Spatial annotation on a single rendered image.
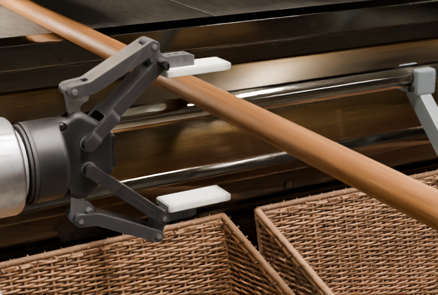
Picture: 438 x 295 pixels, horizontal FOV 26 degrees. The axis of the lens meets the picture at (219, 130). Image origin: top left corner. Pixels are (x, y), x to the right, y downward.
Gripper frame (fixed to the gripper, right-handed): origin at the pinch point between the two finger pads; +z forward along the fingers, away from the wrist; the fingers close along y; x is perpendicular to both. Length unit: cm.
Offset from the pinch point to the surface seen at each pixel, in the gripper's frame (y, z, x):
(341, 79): 2.4, 29.0, -17.8
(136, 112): 2.7, -0.2, -18.1
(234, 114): 0.1, 4.8, -4.2
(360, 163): -0.6, 5.6, 16.4
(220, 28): 2, 32, -55
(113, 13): 1, 20, -71
